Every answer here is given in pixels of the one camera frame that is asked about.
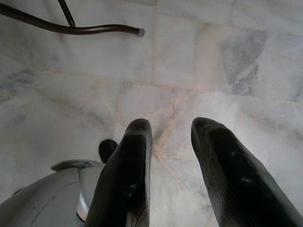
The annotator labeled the curved brown metal chair leg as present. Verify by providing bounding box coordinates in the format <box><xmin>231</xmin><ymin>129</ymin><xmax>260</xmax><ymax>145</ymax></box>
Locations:
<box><xmin>0</xmin><ymin>4</ymin><xmax>145</xmax><ymax>37</ymax></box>

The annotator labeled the thin brown metal chair strut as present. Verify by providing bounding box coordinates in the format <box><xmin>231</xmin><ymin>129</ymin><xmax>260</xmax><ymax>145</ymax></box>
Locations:
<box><xmin>57</xmin><ymin>0</ymin><xmax>76</xmax><ymax>28</ymax></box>

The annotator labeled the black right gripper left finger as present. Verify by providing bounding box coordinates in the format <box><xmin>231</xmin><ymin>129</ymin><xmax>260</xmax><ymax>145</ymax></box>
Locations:
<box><xmin>84</xmin><ymin>118</ymin><xmax>153</xmax><ymax>227</ymax></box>

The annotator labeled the black robot right foot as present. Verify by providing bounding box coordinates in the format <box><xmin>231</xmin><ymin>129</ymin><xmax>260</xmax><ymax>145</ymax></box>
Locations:
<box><xmin>98</xmin><ymin>139</ymin><xmax>118</xmax><ymax>164</ymax></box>

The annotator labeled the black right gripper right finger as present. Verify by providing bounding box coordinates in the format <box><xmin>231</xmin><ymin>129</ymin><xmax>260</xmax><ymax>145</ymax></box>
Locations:
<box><xmin>190</xmin><ymin>117</ymin><xmax>303</xmax><ymax>227</ymax></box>

